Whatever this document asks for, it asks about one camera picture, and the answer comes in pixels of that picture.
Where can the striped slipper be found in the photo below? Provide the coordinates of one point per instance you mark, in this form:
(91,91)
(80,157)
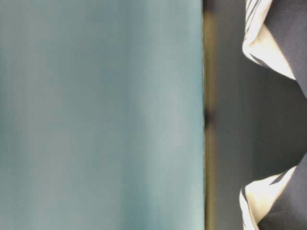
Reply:
(276,37)
(278,202)

